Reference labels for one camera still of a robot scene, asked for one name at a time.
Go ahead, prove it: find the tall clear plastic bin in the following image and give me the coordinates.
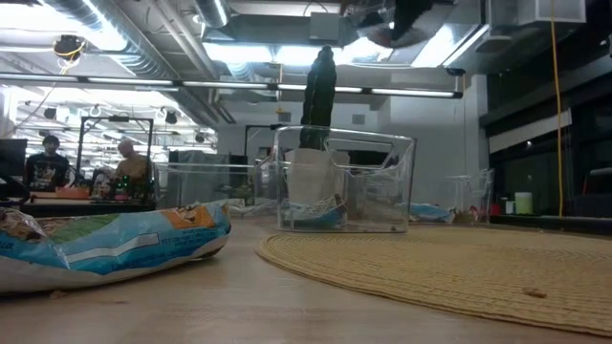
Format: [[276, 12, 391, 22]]
[[273, 124, 417, 234]]

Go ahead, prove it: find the dark blue granola bar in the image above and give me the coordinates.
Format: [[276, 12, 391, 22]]
[[285, 194, 349, 229]]

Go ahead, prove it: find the blue green orange granola bar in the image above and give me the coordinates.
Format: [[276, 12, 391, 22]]
[[0, 200, 232, 293]]

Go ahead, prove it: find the green brown granola bar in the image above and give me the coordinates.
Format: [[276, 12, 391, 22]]
[[0, 205, 49, 241]]

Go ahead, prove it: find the grey ceiling box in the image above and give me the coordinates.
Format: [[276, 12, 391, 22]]
[[309, 11, 341, 42]]

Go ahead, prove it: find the green cactus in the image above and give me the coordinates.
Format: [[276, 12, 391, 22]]
[[298, 45, 338, 150]]

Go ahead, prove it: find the white ceiling unit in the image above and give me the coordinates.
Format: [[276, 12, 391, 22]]
[[487, 0, 587, 28]]

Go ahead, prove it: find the white hexagonal plant pot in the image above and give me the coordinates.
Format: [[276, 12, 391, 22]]
[[285, 147, 353, 206]]

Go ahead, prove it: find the long ceiling light strip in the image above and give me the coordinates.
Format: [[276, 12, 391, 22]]
[[0, 72, 464, 100]]

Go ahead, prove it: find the white cylindrical container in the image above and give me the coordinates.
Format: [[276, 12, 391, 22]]
[[514, 191, 535, 216]]

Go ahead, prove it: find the round woven yellow placemat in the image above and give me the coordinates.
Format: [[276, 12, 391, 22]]
[[255, 224, 612, 338]]

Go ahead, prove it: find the person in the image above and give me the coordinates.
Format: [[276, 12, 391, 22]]
[[23, 135, 72, 192], [114, 138, 150, 192]]

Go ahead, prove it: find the black monitor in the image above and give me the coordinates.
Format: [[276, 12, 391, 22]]
[[0, 138, 29, 177]]

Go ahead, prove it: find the yellow cable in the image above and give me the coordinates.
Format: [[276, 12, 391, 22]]
[[548, 0, 566, 217]]

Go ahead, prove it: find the black background rig frame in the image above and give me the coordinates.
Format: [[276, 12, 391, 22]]
[[75, 116, 155, 197]]

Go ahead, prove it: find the black ceiling cable reel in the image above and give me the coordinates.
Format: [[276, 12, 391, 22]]
[[51, 33, 88, 62]]

